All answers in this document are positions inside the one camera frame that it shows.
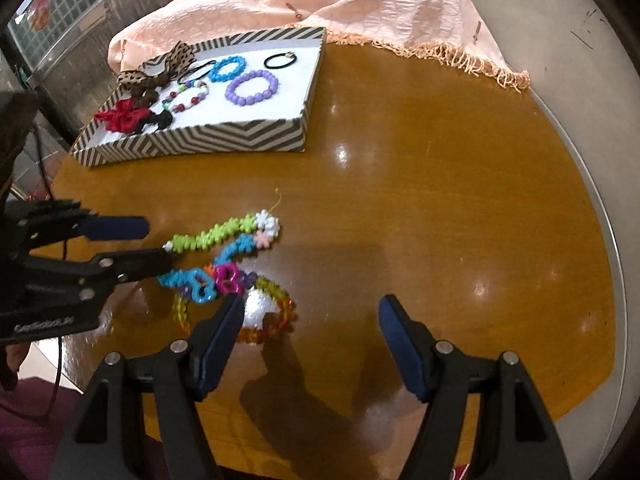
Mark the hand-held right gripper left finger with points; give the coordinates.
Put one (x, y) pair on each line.
(225, 340)

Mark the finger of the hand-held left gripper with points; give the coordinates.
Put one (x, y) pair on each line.
(145, 262)
(120, 227)

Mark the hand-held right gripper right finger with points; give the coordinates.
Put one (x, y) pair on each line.
(400, 345)

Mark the red ribbon bow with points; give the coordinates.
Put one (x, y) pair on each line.
(122, 117)

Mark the striped tray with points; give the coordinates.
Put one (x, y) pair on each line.
(270, 105)

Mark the person's left hand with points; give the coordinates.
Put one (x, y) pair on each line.
(15, 355)

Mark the black bow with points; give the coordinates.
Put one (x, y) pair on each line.
(161, 119)

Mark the maroon clothing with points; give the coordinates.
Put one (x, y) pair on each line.
(30, 440)

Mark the dark brown scrunchie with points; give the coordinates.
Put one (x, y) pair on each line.
(147, 97)

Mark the brown polka-dot bow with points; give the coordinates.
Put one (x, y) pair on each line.
(175, 57)

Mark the glass display cabinet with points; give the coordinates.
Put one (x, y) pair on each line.
(65, 10)

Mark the peach cloth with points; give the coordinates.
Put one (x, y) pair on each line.
(350, 0)

